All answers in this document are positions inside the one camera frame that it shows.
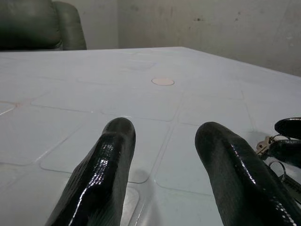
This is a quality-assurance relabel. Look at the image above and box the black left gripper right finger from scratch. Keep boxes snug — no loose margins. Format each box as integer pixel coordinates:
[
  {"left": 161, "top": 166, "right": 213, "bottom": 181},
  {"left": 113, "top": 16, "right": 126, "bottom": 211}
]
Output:
[{"left": 194, "top": 121, "right": 301, "bottom": 226}]

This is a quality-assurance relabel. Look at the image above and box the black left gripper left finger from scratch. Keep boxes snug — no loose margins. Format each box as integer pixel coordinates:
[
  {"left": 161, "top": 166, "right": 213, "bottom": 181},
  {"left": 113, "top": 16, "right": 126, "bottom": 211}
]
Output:
[{"left": 44, "top": 117, "right": 136, "bottom": 226}]

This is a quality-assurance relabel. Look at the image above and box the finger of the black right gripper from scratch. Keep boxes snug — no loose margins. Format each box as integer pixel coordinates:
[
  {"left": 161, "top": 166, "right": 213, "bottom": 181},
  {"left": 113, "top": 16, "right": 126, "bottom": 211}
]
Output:
[
  {"left": 274, "top": 117, "right": 301, "bottom": 137},
  {"left": 268, "top": 138, "right": 301, "bottom": 167}
]

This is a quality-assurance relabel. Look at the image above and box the thin silver key ring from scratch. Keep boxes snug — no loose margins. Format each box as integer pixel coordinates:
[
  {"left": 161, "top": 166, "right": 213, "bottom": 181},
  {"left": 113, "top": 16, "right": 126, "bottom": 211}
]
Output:
[{"left": 269, "top": 161, "right": 287, "bottom": 182}]

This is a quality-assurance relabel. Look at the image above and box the silver key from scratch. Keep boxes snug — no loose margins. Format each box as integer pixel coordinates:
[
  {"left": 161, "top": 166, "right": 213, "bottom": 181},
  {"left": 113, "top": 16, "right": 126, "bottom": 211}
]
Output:
[{"left": 255, "top": 135, "right": 276, "bottom": 156}]

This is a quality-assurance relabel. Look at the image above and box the black-headed key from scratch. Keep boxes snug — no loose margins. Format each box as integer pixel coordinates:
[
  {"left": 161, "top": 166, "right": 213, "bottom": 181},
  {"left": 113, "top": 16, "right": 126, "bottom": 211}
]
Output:
[{"left": 285, "top": 174, "right": 301, "bottom": 196}]

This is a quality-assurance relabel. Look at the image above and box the round pale table hole cap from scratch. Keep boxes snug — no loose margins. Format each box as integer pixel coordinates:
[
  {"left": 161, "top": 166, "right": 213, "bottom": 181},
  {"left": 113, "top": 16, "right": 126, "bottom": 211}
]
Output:
[{"left": 151, "top": 77, "right": 175, "bottom": 87}]

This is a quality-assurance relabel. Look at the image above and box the green leather armchair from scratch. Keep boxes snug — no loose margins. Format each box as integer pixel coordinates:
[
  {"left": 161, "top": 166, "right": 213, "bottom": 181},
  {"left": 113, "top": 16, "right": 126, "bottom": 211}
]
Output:
[{"left": 0, "top": 0, "right": 87, "bottom": 51}]

